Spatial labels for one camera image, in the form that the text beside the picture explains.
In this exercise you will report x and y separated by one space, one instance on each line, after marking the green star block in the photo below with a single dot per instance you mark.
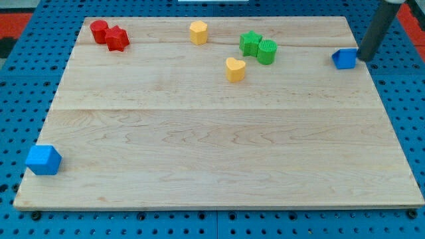
249 42

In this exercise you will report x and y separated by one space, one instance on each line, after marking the green cylinder block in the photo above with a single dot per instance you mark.
266 52

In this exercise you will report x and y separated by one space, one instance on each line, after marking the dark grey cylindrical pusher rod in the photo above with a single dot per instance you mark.
381 21

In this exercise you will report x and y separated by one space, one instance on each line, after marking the blue triangle block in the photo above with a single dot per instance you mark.
344 58

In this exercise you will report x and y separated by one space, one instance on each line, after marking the yellow heart block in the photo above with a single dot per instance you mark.
235 69

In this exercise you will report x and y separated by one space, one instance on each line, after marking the blue cube block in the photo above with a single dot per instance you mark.
43 160

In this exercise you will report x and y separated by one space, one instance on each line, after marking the red star block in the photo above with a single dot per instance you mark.
116 39

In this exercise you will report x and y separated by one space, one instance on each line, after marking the wooden board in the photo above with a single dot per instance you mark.
159 127

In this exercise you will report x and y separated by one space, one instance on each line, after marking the red cylinder block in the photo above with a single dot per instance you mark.
98 29

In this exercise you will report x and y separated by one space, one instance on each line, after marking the yellow hexagon block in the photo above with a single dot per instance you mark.
198 32

